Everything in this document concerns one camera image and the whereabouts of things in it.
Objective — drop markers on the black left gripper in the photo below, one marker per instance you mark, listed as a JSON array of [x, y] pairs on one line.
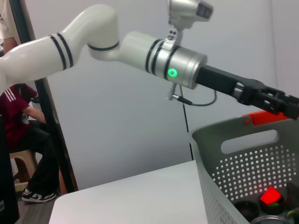
[[219, 79]]

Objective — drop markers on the red sloped toy brick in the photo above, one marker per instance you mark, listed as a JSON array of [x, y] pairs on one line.
[[269, 195]]

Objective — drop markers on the glass teacup black holder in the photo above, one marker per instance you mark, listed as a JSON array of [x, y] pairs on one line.
[[271, 219]]

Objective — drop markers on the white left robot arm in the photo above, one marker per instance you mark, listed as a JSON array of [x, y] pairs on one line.
[[93, 51]]

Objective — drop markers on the grey perforated storage bin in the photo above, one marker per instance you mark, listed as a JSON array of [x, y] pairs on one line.
[[233, 163]]

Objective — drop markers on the small black clay cup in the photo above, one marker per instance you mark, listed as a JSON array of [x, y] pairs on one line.
[[272, 208], [246, 208]]

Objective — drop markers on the standing person maroon top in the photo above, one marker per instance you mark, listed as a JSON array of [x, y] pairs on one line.
[[28, 140]]

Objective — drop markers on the beige plastic stool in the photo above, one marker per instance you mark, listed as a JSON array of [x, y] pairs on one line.
[[22, 163]]

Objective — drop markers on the black computer monitor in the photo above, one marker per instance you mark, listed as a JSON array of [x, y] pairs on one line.
[[7, 175]]

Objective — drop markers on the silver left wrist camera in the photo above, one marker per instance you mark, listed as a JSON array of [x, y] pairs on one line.
[[187, 11]]

